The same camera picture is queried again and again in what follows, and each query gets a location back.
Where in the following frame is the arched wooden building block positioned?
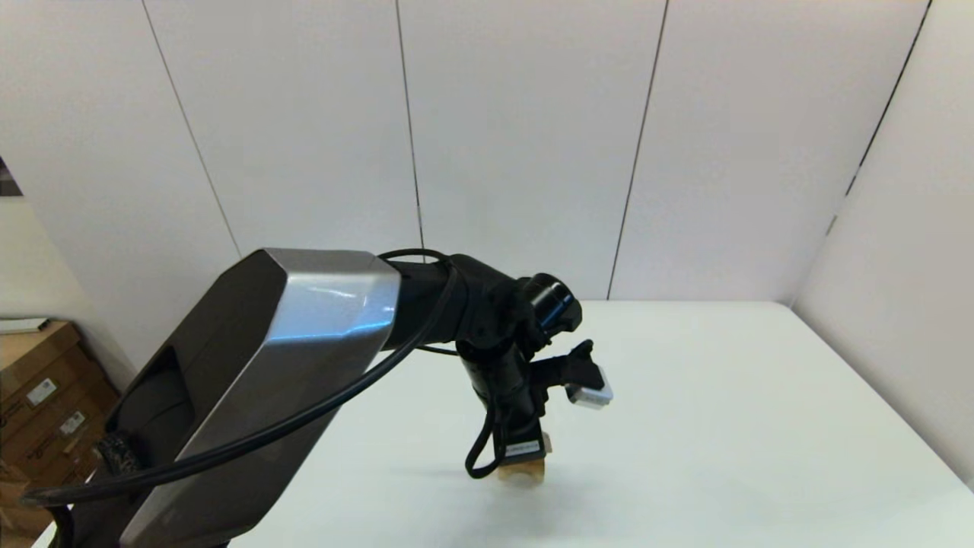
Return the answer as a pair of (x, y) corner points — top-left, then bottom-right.
(497, 454), (547, 488)

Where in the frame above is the cardboard box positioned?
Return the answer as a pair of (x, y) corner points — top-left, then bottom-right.
(0, 373), (123, 503)
(0, 321), (103, 419)
(0, 457), (59, 548)

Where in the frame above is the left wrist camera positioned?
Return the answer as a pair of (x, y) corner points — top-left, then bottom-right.
(531, 339), (615, 411)

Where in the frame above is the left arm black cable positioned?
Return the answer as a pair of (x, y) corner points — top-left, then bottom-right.
(21, 248), (507, 508)

